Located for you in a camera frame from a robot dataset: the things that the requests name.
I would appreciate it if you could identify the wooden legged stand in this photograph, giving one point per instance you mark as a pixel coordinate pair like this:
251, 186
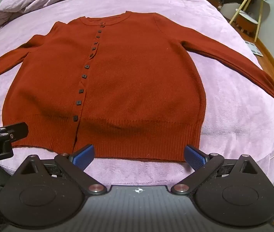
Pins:
260, 17

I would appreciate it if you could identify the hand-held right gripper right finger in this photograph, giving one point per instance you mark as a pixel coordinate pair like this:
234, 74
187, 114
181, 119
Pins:
195, 158

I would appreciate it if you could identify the round brown stool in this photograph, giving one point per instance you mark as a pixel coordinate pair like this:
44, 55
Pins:
247, 20

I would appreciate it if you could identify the magazine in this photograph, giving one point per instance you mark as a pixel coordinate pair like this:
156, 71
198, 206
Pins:
254, 48

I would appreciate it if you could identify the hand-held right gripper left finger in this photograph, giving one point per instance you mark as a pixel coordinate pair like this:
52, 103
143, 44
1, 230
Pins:
83, 156

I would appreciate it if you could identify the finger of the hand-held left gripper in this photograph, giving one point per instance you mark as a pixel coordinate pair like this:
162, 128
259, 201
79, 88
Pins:
16, 129

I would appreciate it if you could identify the red knit cardigan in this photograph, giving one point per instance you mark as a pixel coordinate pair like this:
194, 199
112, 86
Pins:
139, 77

